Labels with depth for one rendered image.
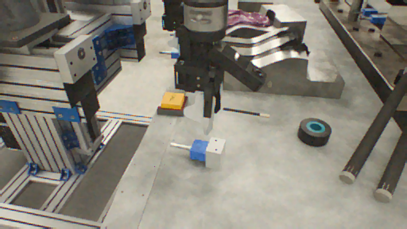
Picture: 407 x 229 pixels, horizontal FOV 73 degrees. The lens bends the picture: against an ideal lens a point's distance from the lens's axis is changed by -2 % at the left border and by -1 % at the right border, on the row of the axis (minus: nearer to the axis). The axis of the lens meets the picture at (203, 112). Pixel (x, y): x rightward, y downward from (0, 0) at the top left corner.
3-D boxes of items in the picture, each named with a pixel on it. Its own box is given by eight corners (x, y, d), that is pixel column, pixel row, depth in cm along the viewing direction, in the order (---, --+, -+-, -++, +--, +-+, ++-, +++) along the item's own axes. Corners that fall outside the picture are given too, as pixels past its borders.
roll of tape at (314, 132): (330, 132, 75) (333, 122, 73) (325, 150, 69) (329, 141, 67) (300, 124, 78) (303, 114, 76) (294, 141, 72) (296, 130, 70)
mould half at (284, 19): (191, 52, 118) (191, 26, 111) (185, 30, 138) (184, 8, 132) (301, 44, 124) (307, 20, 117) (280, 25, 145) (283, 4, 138)
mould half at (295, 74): (187, 87, 94) (186, 50, 86) (199, 55, 115) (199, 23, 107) (339, 98, 88) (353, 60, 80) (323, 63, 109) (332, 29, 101)
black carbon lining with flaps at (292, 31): (207, 62, 94) (207, 35, 89) (212, 44, 107) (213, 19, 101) (312, 69, 90) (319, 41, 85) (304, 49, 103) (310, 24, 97)
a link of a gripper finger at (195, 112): (184, 130, 58) (187, 87, 55) (211, 135, 57) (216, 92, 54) (180, 135, 55) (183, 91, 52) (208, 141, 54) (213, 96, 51)
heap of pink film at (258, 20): (217, 33, 118) (218, 15, 114) (210, 21, 132) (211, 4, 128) (275, 30, 122) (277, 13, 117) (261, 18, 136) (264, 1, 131)
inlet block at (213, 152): (168, 158, 67) (166, 142, 64) (175, 145, 71) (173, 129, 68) (219, 170, 64) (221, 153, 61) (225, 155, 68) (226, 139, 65)
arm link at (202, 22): (233, -2, 47) (222, 11, 41) (231, 24, 50) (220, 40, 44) (191, -6, 49) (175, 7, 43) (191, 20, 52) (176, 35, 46)
